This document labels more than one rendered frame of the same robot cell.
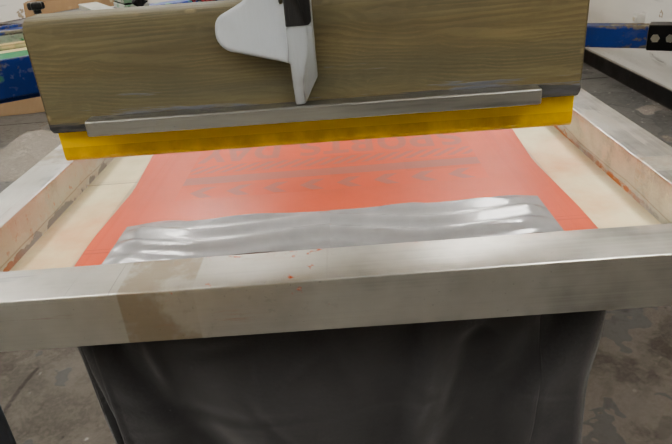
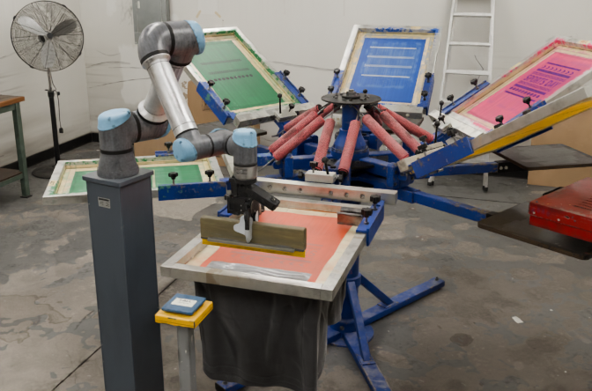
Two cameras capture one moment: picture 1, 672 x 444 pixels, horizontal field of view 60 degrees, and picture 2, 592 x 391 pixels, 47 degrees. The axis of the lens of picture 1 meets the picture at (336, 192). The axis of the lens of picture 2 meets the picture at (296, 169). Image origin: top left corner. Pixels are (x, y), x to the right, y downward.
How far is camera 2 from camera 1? 186 cm
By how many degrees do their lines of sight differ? 17
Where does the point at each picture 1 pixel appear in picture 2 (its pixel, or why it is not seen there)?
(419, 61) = (271, 239)
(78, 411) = (173, 356)
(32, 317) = (190, 273)
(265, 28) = (241, 228)
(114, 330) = (203, 279)
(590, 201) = (321, 277)
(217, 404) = (224, 311)
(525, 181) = (314, 270)
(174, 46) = (226, 227)
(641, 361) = not seen: outside the picture
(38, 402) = not seen: hidden behind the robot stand
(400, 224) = (272, 273)
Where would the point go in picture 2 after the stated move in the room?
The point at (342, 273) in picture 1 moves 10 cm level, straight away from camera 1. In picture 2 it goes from (246, 277) to (256, 264)
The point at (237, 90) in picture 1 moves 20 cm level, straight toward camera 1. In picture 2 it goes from (237, 237) to (223, 262)
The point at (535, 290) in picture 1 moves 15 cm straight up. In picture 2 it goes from (280, 288) to (280, 243)
